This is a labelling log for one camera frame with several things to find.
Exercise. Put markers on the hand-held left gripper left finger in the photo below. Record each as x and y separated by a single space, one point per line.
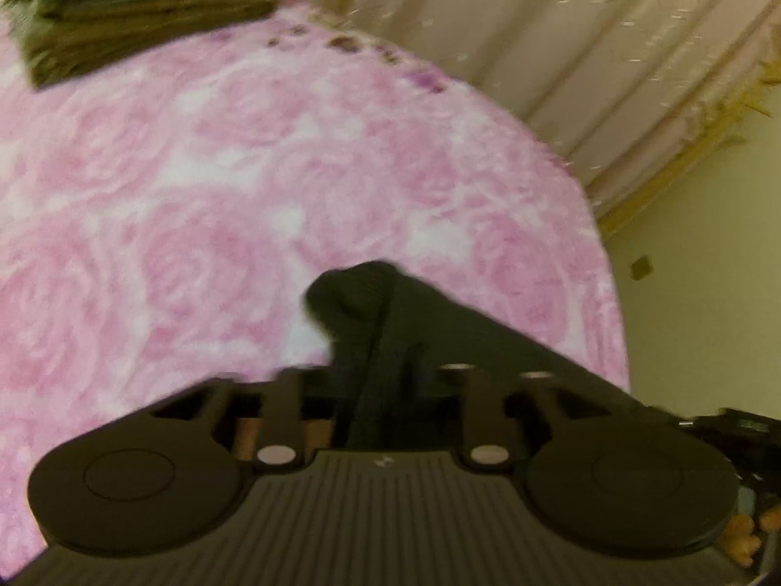
290 403

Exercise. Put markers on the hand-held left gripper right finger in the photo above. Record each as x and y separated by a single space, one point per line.
485 403

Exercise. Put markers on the black pants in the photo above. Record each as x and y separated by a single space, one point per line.
396 317

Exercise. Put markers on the person's right hand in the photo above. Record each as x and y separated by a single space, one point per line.
745 540

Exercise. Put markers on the pink floral blanket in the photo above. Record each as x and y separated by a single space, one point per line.
183 195

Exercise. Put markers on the beige curtain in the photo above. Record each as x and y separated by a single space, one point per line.
549 43

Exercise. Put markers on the folded olive garment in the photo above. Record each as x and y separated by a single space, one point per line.
122 36

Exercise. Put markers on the wall socket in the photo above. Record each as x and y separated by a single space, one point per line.
641 267

